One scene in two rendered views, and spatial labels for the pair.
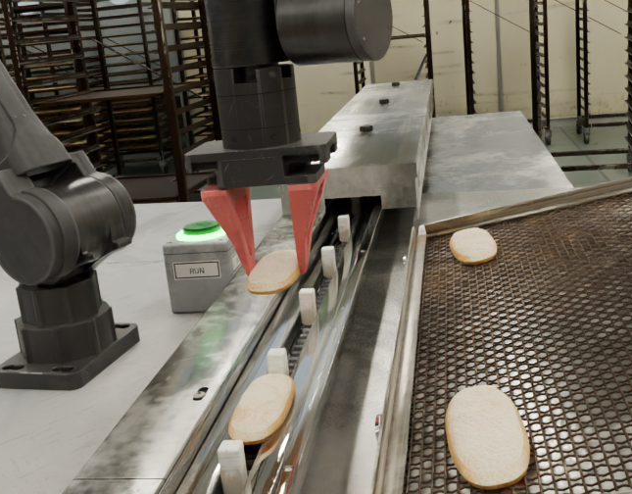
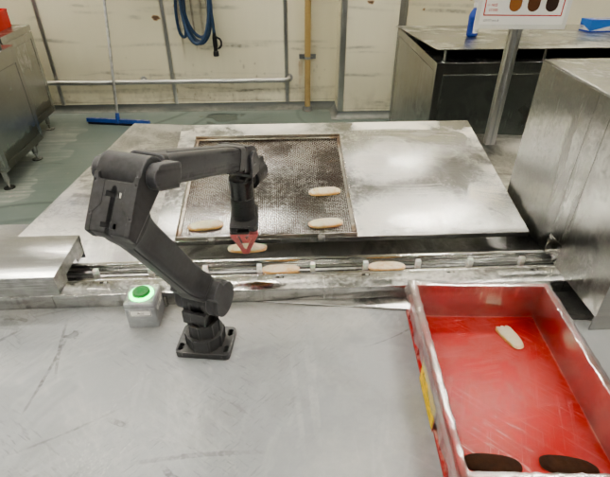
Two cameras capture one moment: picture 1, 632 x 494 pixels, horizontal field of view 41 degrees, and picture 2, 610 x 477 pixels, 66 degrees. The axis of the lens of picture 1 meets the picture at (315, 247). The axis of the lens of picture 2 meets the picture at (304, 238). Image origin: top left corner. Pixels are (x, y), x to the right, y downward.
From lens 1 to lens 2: 1.33 m
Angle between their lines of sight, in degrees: 92
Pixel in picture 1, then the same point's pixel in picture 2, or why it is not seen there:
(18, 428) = (265, 337)
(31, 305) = (217, 326)
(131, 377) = (228, 320)
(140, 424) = (297, 283)
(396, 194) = (78, 253)
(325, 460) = not seen: hidden behind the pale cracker
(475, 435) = (331, 221)
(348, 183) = (68, 260)
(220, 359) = (255, 278)
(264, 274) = (258, 246)
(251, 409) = (287, 268)
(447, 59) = not seen: outside the picture
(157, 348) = not seen: hidden behind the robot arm
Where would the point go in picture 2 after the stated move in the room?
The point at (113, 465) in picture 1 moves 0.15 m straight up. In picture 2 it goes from (317, 282) to (318, 233)
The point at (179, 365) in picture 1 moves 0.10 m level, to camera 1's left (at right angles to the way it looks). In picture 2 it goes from (258, 286) to (265, 313)
